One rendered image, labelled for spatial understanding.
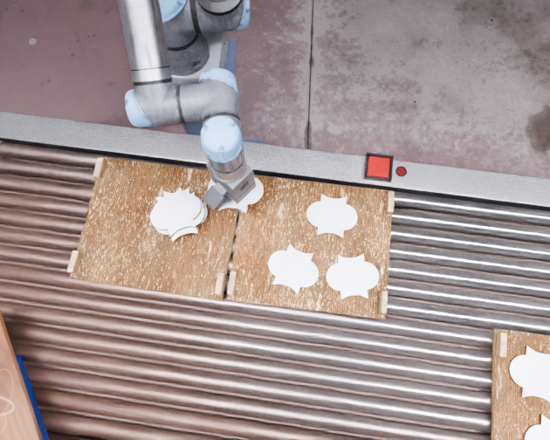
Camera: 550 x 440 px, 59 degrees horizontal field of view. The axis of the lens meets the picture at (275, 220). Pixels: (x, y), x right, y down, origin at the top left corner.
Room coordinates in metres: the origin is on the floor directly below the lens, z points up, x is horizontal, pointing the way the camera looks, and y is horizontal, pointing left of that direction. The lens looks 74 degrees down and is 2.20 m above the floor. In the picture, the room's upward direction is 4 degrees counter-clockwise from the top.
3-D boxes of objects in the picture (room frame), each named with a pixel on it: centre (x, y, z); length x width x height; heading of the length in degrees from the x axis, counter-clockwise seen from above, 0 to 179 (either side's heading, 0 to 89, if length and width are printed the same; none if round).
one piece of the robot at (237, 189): (0.39, 0.11, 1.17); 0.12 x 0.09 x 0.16; 132
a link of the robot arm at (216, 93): (0.51, 0.11, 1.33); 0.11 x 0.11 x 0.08; 2
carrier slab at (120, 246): (0.37, 0.31, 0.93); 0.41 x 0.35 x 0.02; 77
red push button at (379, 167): (0.50, -0.30, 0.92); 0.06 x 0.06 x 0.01; 78
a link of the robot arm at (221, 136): (0.41, 0.09, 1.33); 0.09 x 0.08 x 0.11; 2
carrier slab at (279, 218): (0.29, -0.10, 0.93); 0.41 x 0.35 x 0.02; 79
